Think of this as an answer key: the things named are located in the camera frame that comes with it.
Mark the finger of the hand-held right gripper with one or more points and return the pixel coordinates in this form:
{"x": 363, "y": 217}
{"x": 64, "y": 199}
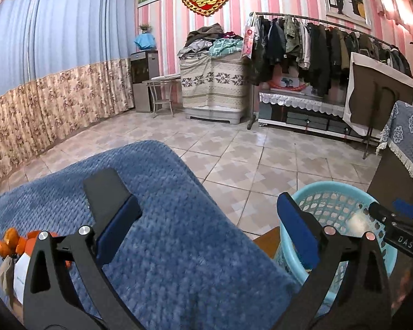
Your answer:
{"x": 382, "y": 215}
{"x": 404, "y": 208}

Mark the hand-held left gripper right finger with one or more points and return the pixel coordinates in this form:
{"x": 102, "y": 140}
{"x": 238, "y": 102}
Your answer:
{"x": 296, "y": 230}

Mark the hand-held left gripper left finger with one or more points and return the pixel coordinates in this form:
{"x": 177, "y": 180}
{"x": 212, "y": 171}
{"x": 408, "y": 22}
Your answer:
{"x": 118, "y": 227}

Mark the light blue plastic basket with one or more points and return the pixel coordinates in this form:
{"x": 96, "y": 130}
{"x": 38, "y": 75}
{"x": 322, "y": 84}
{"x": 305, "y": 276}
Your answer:
{"x": 330, "y": 199}

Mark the blue flowered fringed cloth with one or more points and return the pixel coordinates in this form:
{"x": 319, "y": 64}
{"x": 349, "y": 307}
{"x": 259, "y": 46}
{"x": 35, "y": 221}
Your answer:
{"x": 409, "y": 137}

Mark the blue knitted blanket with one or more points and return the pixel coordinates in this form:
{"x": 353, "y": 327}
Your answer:
{"x": 192, "y": 247}

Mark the black stand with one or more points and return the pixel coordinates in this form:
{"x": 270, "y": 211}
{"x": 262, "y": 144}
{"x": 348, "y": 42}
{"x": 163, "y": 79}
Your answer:
{"x": 375, "y": 110}

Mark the white paper slip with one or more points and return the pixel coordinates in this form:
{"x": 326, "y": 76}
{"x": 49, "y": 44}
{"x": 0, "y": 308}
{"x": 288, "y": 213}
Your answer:
{"x": 21, "y": 275}

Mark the low dark cabinet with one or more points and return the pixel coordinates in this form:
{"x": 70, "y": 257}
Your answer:
{"x": 296, "y": 120}

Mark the metal clothes rack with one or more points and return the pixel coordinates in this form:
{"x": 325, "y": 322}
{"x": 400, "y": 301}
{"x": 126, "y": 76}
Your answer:
{"x": 251, "y": 117}

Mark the brown white-edged covered board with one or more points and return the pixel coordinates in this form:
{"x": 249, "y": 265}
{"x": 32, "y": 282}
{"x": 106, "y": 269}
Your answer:
{"x": 363, "y": 92}

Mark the beige crumpled cloth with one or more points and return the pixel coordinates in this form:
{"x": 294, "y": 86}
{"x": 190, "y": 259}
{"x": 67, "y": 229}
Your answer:
{"x": 5, "y": 275}

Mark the white lace cloth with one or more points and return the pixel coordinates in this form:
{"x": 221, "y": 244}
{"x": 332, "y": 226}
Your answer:
{"x": 296, "y": 101}

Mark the grey washing machine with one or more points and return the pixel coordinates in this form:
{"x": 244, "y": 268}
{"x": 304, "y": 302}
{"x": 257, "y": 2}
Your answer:
{"x": 213, "y": 114}

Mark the grey water dispenser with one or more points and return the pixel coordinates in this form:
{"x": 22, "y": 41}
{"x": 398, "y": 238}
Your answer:
{"x": 144, "y": 82}

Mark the white printed box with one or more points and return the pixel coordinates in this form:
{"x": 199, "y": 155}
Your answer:
{"x": 292, "y": 83}

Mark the small metal table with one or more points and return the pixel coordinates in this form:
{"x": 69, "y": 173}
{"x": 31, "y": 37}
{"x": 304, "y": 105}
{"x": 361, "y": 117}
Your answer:
{"x": 161, "y": 79}

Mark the patterned beige cover cloth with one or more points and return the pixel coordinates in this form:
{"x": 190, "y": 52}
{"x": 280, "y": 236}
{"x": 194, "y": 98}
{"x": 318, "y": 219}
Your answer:
{"x": 213, "y": 82}

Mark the row of hanging clothes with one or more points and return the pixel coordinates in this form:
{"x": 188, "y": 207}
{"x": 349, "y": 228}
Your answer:
{"x": 316, "y": 51}

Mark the blue covered water bottle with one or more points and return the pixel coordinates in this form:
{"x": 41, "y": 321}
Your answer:
{"x": 145, "y": 41}

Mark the blue floral curtain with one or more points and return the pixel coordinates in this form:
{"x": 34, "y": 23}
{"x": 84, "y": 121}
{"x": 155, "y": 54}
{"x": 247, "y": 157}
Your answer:
{"x": 55, "y": 41}

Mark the pink printed bag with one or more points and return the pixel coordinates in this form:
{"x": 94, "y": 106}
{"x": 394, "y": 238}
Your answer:
{"x": 248, "y": 37}

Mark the small potted plant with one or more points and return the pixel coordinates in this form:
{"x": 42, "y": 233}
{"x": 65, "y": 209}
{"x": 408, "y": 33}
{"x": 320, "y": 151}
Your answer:
{"x": 145, "y": 28}

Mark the pile of folded clothes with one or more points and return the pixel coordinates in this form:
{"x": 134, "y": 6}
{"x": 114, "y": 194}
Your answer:
{"x": 210, "y": 41}

